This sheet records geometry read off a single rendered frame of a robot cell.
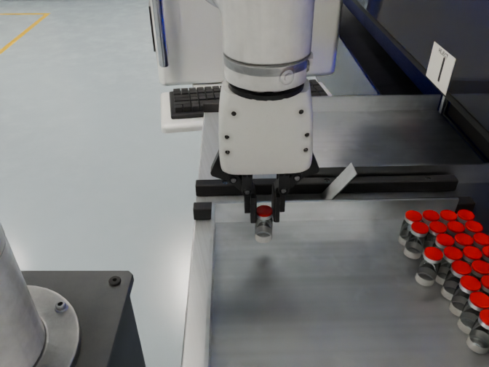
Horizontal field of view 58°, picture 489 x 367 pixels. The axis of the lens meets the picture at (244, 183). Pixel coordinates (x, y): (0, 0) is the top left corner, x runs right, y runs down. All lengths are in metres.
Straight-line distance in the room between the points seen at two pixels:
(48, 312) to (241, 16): 0.39
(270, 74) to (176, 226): 1.62
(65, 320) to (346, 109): 0.65
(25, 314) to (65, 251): 1.50
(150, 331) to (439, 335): 1.22
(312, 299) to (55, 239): 1.64
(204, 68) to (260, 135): 0.80
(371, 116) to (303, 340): 0.55
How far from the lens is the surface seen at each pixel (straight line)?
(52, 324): 0.56
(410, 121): 0.93
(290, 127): 0.45
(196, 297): 0.53
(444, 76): 0.80
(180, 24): 1.20
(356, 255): 0.59
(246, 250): 0.58
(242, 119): 0.44
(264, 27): 0.39
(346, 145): 0.81
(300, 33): 0.41
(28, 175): 2.53
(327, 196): 0.66
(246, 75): 0.41
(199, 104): 1.09
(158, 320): 1.65
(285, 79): 0.41
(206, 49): 1.22
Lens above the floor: 1.28
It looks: 35 degrees down
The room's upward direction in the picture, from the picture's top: straight up
